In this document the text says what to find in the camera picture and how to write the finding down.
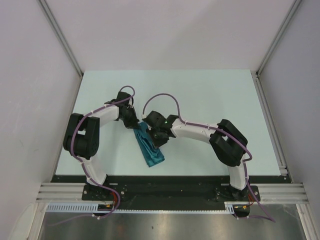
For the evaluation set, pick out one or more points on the left aluminium frame post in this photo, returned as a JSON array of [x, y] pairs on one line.
[[49, 15]]

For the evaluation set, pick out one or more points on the teal satin napkin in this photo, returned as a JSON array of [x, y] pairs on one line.
[[152, 156]]

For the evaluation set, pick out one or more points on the aluminium frame post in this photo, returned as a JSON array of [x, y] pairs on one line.
[[49, 15], [279, 35]]

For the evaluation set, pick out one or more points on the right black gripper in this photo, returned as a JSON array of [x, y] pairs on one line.
[[158, 143]]

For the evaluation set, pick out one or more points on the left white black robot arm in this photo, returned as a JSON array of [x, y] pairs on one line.
[[82, 136]]

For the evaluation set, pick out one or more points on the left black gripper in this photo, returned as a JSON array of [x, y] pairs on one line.
[[134, 123]]

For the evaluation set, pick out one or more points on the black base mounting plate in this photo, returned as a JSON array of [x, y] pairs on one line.
[[168, 193]]

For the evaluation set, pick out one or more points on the right aluminium frame post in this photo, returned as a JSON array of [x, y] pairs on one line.
[[279, 35]]

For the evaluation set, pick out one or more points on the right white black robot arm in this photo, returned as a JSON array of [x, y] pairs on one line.
[[227, 142]]

